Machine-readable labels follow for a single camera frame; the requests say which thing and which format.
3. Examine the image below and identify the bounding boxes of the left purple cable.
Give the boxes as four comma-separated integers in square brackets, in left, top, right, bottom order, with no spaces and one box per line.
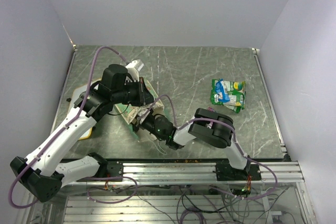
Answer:
[7,46,139,209]

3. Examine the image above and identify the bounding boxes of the loose cables under table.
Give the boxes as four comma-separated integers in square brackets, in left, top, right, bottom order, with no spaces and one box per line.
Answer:
[86,179,287,224]

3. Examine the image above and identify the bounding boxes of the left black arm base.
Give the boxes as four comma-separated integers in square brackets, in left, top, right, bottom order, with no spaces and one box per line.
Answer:
[78,161,124,182]

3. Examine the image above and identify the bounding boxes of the small whiteboard yellow frame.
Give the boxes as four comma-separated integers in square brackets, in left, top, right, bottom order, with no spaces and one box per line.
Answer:
[67,78,103,142]

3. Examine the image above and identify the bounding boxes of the blue snack packet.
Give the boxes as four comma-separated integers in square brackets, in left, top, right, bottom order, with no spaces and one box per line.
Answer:
[214,79,230,103]

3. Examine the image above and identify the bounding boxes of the aluminium rail frame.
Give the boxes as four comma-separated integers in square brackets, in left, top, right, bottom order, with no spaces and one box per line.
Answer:
[56,160,304,185]

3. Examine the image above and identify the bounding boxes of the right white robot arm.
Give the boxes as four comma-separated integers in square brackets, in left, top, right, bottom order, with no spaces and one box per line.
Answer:
[131,108,250,180]

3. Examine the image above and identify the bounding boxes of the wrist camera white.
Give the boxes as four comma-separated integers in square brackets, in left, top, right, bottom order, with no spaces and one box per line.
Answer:
[136,108,151,123]
[126,59,144,79]

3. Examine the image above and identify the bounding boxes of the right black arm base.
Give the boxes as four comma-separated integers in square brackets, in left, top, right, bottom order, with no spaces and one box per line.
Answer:
[213,161,261,181]

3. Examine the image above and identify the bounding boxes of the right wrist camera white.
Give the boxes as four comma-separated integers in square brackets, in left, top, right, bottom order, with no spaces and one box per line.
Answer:
[136,108,151,123]

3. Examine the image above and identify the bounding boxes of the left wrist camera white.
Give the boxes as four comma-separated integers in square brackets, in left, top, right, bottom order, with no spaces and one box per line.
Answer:
[126,59,144,79]

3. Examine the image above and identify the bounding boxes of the green paper bag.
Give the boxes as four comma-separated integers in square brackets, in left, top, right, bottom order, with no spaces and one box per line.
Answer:
[114,78,164,127]

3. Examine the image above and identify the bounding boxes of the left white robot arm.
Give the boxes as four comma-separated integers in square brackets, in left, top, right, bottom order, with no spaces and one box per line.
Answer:
[10,61,154,202]

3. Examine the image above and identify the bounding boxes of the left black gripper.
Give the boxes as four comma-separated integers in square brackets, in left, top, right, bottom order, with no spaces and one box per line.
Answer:
[112,77,157,106]

